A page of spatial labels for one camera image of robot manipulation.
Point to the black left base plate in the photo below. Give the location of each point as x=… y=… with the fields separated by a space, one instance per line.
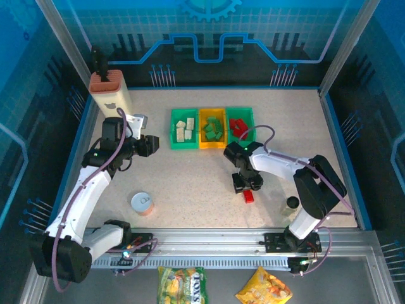
x=142 y=240

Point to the long cream lego brick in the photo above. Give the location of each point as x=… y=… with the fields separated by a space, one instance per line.
x=179 y=135

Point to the small jar with black lid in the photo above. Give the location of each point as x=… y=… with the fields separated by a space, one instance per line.
x=292 y=202

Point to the yellow plastic bin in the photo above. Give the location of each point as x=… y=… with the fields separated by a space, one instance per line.
x=212 y=145

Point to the yellow snack bag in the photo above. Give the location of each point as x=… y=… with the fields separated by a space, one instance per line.
x=262 y=288

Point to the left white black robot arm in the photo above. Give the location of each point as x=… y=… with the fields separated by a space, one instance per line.
x=79 y=196

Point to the cream knife block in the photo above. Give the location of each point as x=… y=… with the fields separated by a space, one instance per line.
x=110 y=95

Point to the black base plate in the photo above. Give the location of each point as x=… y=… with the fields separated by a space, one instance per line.
x=275 y=242
x=142 y=240

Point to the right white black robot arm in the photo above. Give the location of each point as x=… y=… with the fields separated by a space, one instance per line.
x=275 y=161

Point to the aluminium frame post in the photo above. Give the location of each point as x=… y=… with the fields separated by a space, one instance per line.
x=63 y=38
x=348 y=41

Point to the small cream lego brick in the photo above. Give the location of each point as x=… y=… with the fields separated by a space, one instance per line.
x=180 y=123

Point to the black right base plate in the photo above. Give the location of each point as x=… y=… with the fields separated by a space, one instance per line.
x=275 y=242

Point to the tin can with pull tab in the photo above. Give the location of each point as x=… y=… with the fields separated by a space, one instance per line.
x=142 y=202

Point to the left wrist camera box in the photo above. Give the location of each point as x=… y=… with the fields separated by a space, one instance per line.
x=140 y=121

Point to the small circuit board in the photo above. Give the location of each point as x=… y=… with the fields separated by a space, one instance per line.
x=300 y=264
x=126 y=255

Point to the green snack bag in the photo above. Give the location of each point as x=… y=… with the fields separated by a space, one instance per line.
x=183 y=285

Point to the aluminium frame rail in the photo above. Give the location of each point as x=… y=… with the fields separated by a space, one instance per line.
x=205 y=240

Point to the green plastic bin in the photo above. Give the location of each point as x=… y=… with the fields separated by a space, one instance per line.
x=246 y=114
x=185 y=145

